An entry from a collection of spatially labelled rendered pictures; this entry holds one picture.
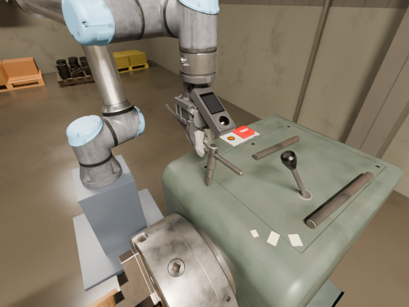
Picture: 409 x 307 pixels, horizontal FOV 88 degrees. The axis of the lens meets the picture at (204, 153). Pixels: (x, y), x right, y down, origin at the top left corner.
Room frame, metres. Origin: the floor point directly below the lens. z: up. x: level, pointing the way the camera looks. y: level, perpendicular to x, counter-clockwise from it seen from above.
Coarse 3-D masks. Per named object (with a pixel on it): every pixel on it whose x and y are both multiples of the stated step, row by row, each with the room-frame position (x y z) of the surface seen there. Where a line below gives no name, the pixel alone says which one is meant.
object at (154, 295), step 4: (152, 296) 0.22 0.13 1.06; (156, 296) 0.23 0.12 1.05; (144, 300) 0.21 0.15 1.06; (148, 300) 0.21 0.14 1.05; (152, 300) 0.21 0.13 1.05; (156, 300) 0.22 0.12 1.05; (140, 304) 0.21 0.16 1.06; (144, 304) 0.21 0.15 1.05; (148, 304) 0.21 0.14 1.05; (152, 304) 0.21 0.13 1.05; (156, 304) 0.21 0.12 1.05
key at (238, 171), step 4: (168, 104) 0.61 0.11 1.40; (168, 108) 0.59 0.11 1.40; (172, 112) 0.57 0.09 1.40; (180, 120) 0.54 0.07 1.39; (184, 124) 0.52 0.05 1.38; (184, 128) 0.51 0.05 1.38; (204, 148) 0.44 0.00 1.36; (208, 148) 0.44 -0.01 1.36; (216, 156) 0.40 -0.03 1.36; (220, 156) 0.40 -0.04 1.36; (220, 160) 0.39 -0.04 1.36; (224, 160) 0.39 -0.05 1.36; (228, 164) 0.37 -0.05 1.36; (232, 164) 0.37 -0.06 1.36; (232, 168) 0.36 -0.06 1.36; (236, 168) 0.36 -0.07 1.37; (236, 172) 0.35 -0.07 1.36; (240, 172) 0.34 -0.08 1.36
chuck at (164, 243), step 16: (160, 224) 0.32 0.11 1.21; (160, 240) 0.27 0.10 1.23; (176, 240) 0.26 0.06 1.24; (144, 256) 0.23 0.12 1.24; (160, 256) 0.23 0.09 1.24; (176, 256) 0.23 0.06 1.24; (192, 256) 0.23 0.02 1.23; (160, 272) 0.20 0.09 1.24; (192, 272) 0.20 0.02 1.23; (160, 288) 0.17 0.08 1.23; (176, 288) 0.17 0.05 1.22; (192, 288) 0.18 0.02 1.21; (208, 288) 0.18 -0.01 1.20; (160, 304) 0.21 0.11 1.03; (176, 304) 0.15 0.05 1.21; (192, 304) 0.16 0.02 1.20; (208, 304) 0.16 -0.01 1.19
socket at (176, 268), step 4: (172, 260) 0.22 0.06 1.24; (176, 260) 0.22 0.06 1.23; (180, 260) 0.22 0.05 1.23; (172, 264) 0.21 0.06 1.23; (176, 264) 0.22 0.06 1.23; (180, 264) 0.21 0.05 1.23; (168, 268) 0.21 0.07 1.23; (172, 268) 0.21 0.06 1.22; (176, 268) 0.22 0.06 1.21; (180, 268) 0.21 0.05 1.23; (172, 272) 0.20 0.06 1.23; (176, 272) 0.20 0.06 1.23; (180, 272) 0.20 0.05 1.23; (172, 276) 0.19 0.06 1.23; (176, 276) 0.19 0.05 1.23
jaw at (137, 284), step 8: (136, 240) 0.29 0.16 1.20; (144, 240) 0.28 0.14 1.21; (136, 248) 0.27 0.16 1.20; (120, 256) 0.25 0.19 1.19; (128, 256) 0.25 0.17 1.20; (136, 256) 0.25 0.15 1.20; (128, 264) 0.23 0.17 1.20; (136, 264) 0.24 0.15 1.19; (128, 272) 0.22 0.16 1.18; (136, 272) 0.23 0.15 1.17; (144, 272) 0.23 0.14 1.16; (120, 280) 0.22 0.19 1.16; (128, 280) 0.21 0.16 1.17; (136, 280) 0.22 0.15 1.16; (144, 280) 0.22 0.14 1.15; (128, 288) 0.20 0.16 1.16; (136, 288) 0.21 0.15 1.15; (144, 288) 0.21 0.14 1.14; (152, 288) 0.21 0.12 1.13; (120, 296) 0.19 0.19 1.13; (128, 296) 0.19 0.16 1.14; (136, 296) 0.20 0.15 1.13; (144, 296) 0.20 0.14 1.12; (120, 304) 0.18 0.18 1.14; (128, 304) 0.18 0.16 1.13; (136, 304) 0.18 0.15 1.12
